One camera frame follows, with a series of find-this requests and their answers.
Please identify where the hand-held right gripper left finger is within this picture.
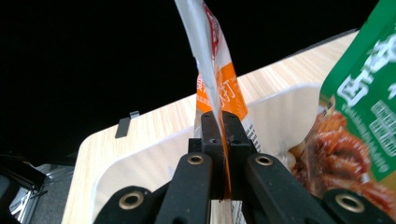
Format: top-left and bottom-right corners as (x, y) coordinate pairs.
(188, 110), (226, 201)

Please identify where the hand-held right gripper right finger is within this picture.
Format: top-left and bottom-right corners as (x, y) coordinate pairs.
(221, 111), (259, 201)

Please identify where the white orange seasoning packet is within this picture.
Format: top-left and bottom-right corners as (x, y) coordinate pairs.
(173, 0), (263, 224)

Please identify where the white plastic container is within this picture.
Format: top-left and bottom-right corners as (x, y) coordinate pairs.
(91, 81), (322, 224)

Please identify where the green seasoning packet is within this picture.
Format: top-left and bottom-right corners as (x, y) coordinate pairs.
(287, 0), (396, 220)

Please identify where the black table clip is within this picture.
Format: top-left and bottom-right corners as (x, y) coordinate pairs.
(114, 110), (141, 139)

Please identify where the metal stand base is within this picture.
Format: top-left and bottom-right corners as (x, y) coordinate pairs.
(0, 154), (77, 224)

